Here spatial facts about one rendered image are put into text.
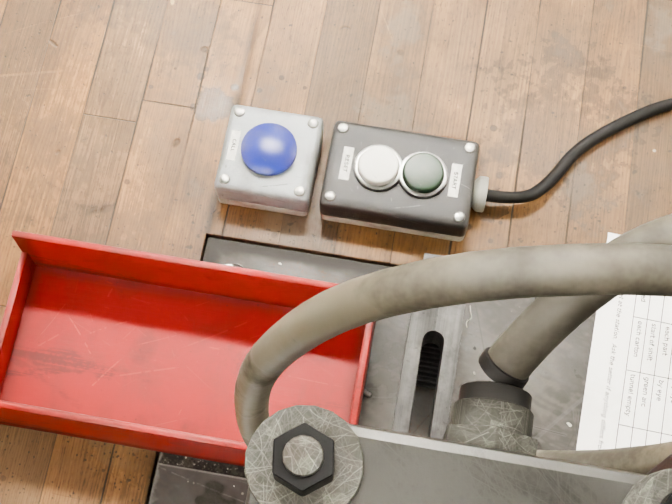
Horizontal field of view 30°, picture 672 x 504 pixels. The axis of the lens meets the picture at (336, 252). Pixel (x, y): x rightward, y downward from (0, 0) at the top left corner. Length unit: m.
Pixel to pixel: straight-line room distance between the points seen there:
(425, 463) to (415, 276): 0.04
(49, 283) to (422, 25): 0.34
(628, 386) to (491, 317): 0.10
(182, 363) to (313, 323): 0.61
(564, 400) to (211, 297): 0.26
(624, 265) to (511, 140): 0.71
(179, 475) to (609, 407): 0.30
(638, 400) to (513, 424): 0.64
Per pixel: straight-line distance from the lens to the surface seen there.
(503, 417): 0.25
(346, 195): 0.88
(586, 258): 0.24
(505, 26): 0.99
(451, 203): 0.89
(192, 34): 0.98
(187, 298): 0.89
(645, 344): 0.90
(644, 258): 0.24
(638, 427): 0.89
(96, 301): 0.90
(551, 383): 0.88
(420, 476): 0.24
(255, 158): 0.89
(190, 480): 0.86
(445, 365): 0.80
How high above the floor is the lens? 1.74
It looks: 69 degrees down
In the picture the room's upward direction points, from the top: straight up
